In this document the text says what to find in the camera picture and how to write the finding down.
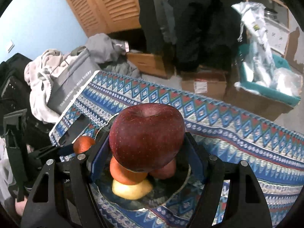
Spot orange left of pear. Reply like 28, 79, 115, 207
73, 136, 95, 154

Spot white plastic bag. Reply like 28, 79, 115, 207
231, 2, 303, 96

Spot dark red apple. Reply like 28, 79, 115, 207
109, 103, 185, 172

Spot wooden louvered door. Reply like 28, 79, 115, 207
66, 0, 141, 37

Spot light red apple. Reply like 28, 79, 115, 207
149, 158, 176, 180

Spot grey fabric bag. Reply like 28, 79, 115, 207
47, 49, 100, 115

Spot teal cardboard box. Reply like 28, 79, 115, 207
236, 44, 301, 107

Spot glass plate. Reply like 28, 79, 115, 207
95, 115, 190, 210

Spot blue patterned tablecloth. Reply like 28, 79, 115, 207
49, 70, 303, 227

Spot orange on plate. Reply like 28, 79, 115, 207
109, 157, 148, 185

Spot brown cardboard box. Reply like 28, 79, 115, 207
181, 71, 227, 100

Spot person's left hand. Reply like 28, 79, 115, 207
15, 197, 27, 217

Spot grey clothes pile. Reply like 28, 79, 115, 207
85, 33, 141, 78

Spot black hanging clothes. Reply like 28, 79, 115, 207
139, 0, 242, 72

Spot small yellow apple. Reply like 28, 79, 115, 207
112, 179, 153, 200

